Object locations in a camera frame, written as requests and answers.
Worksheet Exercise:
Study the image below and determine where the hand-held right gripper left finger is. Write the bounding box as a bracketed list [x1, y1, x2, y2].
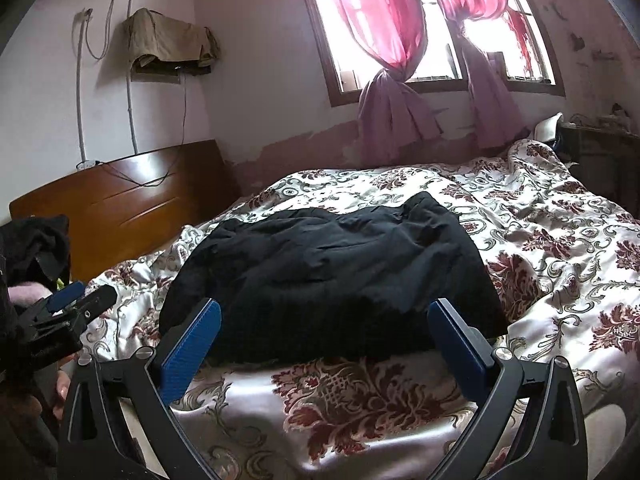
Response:
[56, 298, 223, 480]

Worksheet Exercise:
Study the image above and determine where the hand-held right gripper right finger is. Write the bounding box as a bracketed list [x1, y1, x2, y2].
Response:
[427, 298, 589, 480]

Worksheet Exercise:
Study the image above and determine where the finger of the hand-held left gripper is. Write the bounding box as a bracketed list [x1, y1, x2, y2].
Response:
[46, 281, 87, 314]
[74, 284, 119, 319]

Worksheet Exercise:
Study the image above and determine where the black padded jacket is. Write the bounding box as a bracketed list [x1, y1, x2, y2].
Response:
[159, 191, 509, 367]

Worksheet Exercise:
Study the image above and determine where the person's left forearm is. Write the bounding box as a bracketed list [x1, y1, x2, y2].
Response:
[0, 372, 60, 480]

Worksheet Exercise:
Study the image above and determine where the person's left hand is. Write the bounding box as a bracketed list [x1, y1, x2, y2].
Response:
[52, 354, 72, 422]

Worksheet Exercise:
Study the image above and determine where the dark cloth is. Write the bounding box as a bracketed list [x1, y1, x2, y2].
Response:
[0, 215, 72, 288]

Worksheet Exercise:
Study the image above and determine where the wooden headboard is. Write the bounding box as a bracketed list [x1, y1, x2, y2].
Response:
[9, 140, 242, 283]

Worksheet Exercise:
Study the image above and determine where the floral satin blanket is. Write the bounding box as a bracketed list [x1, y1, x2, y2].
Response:
[82, 138, 640, 480]

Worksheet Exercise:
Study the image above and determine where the white conduit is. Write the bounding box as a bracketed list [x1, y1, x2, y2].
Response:
[74, 7, 110, 165]

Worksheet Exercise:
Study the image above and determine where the white pipe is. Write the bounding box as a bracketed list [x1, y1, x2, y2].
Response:
[124, 0, 140, 155]

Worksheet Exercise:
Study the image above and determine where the white chair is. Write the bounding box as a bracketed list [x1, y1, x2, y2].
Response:
[531, 113, 565, 155]

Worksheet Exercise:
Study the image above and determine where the cluttered wooden side table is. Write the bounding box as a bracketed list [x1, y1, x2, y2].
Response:
[557, 105, 640, 203]

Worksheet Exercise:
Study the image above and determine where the pink curtain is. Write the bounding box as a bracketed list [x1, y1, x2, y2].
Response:
[422, 0, 535, 152]
[310, 0, 445, 162]

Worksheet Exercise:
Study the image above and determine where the beige cloth cover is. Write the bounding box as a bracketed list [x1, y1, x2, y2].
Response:
[124, 7, 222, 78]

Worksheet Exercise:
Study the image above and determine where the wooden framed window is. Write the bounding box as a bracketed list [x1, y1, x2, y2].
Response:
[295, 0, 567, 108]

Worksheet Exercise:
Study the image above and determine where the black cable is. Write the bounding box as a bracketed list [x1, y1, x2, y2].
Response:
[95, 72, 188, 188]

